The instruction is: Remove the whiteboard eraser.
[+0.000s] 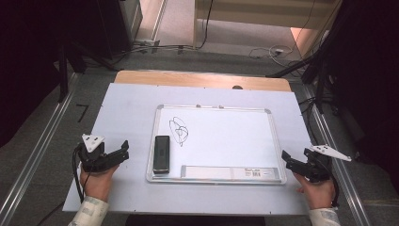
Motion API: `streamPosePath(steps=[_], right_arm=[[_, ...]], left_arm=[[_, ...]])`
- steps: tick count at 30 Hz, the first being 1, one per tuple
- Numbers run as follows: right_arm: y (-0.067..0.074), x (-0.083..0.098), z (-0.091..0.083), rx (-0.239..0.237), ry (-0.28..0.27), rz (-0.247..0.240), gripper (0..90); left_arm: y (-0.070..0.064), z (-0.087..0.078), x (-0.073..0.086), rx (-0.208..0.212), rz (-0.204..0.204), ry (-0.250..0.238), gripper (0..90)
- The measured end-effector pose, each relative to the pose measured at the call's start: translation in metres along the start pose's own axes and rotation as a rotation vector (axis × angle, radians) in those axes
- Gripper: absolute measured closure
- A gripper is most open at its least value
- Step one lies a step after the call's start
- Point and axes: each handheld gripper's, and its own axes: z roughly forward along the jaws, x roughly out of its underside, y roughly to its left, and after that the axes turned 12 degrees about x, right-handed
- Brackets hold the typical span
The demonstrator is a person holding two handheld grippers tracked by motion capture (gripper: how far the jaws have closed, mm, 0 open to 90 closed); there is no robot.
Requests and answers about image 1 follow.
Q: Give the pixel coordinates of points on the black cabinet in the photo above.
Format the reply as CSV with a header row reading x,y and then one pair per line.
x,y
109,28

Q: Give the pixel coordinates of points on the black metal stand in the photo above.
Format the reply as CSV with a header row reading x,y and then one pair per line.
x,y
63,75

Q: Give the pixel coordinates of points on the aluminium floor rail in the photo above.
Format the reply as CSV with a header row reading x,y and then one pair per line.
x,y
342,175
37,150

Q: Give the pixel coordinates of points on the person's right hand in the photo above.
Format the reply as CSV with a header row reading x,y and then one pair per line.
x,y
318,194

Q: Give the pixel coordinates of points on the light wooden furniture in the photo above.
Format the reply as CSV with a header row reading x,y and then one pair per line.
x,y
266,14

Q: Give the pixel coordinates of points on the wooden table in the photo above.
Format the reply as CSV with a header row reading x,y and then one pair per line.
x,y
188,80

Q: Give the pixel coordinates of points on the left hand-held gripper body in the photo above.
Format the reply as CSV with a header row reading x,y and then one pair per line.
x,y
94,158

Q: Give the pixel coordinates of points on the person's left hand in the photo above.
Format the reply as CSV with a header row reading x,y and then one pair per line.
x,y
97,185

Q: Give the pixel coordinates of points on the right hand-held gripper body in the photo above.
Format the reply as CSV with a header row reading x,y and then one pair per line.
x,y
318,168

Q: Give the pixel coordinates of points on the black tripod stand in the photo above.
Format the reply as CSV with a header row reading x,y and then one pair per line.
x,y
318,78

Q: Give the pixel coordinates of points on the black whiteboard eraser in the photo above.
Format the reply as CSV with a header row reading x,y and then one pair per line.
x,y
161,155

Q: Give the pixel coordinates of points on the silver framed whiteboard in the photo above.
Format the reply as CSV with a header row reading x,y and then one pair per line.
x,y
226,141

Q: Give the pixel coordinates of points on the large white board sheet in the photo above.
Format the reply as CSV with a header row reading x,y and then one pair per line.
x,y
125,106

